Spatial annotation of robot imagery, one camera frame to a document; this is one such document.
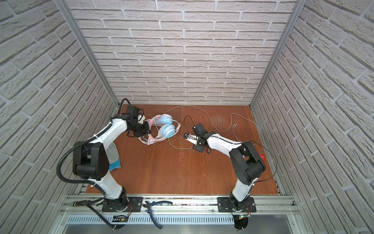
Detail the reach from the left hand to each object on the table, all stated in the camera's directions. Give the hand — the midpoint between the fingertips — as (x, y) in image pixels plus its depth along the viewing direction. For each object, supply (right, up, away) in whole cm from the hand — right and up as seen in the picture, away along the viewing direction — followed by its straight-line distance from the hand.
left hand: (151, 129), depth 90 cm
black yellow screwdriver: (-32, -37, -16) cm, 52 cm away
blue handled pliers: (+4, -38, -17) cm, 42 cm away
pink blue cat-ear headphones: (+9, +2, -9) cm, 13 cm away
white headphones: (-3, +6, -11) cm, 13 cm away
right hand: (+32, -8, +4) cm, 33 cm away
